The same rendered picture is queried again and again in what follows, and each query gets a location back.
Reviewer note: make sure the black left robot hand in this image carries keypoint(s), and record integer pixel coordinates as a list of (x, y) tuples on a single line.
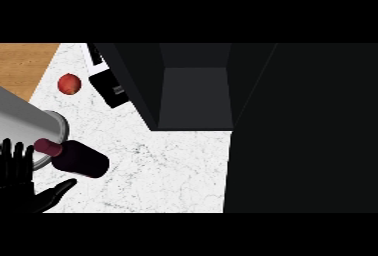
[(20, 191)]

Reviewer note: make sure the dark red wine bottle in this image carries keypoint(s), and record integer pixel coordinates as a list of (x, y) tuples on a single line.
[(79, 159)]

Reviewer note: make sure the dark grey open cabinet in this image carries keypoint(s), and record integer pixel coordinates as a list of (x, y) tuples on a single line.
[(194, 96)]

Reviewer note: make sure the dark grey cabinet door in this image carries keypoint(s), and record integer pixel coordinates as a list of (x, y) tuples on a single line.
[(305, 133)]

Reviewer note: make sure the grey metal pot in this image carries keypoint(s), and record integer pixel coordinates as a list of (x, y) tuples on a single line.
[(27, 123)]

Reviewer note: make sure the red apple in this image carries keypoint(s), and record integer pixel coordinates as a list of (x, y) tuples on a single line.
[(70, 84)]

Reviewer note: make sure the black rectangular appliance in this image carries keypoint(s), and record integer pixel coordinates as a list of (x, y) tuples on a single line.
[(111, 88)]

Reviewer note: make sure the brown wooden board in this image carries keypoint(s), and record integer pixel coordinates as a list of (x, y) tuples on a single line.
[(23, 66)]

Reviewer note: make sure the black flat object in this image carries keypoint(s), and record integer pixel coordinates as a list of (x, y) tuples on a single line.
[(95, 53)]

